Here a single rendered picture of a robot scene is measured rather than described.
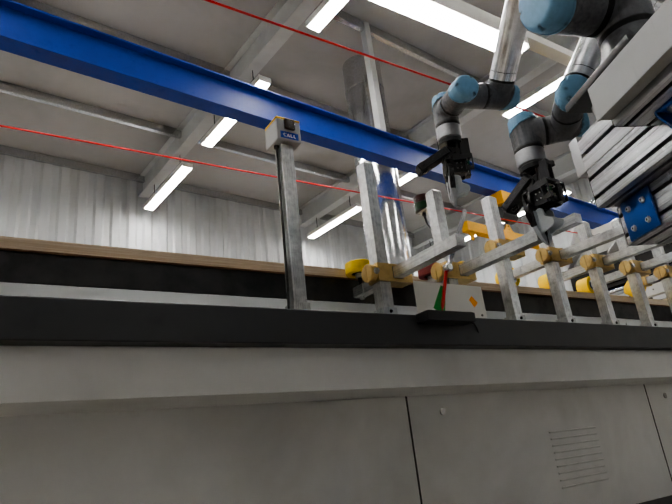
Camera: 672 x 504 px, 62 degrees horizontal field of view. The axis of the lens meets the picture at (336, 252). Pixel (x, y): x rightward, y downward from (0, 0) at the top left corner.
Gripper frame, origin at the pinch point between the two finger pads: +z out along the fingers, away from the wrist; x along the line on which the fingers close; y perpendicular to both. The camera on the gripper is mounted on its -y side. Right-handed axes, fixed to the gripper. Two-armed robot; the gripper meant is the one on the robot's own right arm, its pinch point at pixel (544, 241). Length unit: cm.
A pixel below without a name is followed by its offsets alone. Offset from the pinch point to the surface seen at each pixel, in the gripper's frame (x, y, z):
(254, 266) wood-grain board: -57, -50, -5
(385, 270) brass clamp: -28.9, -28.6, 0.5
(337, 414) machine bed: -34, -51, 34
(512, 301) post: 19.5, -29.3, 6.2
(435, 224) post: -5.7, -30.7, -16.8
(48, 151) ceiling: -60, -723, -417
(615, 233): 49, -8, -11
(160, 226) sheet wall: 111, -753, -333
